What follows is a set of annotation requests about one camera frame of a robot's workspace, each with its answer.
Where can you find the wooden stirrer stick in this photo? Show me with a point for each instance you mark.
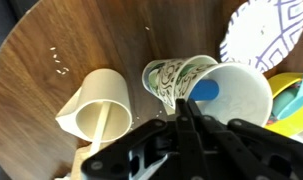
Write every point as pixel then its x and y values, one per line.
pixel 95 146

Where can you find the teal spoon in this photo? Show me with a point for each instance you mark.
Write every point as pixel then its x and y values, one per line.
pixel 294 105

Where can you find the patterned paper cup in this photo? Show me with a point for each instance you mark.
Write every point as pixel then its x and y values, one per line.
pixel 243 92

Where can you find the purple patterned paper plate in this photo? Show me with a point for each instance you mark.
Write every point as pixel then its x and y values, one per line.
pixel 261 33

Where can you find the yellow bowl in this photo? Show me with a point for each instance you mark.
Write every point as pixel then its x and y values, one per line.
pixel 284 88

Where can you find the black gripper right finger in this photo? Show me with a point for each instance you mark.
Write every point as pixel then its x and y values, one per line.
pixel 254 153

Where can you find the cream plastic pitcher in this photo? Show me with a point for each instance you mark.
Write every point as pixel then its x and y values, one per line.
pixel 80 114

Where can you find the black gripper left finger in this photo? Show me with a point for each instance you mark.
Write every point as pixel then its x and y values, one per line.
pixel 157 150

